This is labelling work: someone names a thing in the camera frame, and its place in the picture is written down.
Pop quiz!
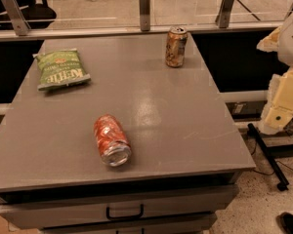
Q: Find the orange soda can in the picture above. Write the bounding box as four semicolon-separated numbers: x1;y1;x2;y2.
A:
165;26;188;67

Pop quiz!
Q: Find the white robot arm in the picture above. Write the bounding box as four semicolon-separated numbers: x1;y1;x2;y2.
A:
257;12;293;135

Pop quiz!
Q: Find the red coke can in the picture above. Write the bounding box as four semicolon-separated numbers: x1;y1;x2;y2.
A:
94;114;132;167

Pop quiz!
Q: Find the black metal stand leg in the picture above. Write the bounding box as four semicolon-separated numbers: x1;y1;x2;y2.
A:
247;124;289;191

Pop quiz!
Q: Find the grey top drawer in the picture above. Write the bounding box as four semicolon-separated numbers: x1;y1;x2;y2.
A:
0;184;239;229

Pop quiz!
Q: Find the grey drawer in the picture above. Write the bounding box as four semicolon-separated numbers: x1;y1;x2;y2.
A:
0;184;239;229
40;214;217;234

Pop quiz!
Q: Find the black shoe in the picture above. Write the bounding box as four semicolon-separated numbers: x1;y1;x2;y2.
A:
280;213;293;234

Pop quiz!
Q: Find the grey lower drawer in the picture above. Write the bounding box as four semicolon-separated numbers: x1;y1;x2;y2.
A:
40;214;217;234

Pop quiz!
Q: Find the green kettle chips bag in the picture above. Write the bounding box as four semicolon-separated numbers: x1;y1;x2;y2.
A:
34;49;91;91

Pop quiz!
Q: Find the black office chair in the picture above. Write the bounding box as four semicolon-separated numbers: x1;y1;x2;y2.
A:
0;0;57;30

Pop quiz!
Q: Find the black cable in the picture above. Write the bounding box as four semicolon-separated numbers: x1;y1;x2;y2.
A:
250;139;293;180

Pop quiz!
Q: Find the right metal railing bracket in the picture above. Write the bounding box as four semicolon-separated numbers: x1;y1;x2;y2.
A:
215;0;234;28

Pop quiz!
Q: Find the metal railing bracket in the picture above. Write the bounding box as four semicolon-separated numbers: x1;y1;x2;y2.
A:
1;0;30;36
139;0;150;31
215;0;234;28

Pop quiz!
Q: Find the middle metal railing bracket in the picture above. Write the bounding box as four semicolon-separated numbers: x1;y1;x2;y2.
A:
139;0;150;31

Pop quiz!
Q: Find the black drawer handle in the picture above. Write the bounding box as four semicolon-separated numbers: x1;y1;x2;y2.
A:
105;204;145;221

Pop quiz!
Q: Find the left metal railing bracket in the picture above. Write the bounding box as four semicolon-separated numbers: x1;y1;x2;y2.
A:
1;0;30;36

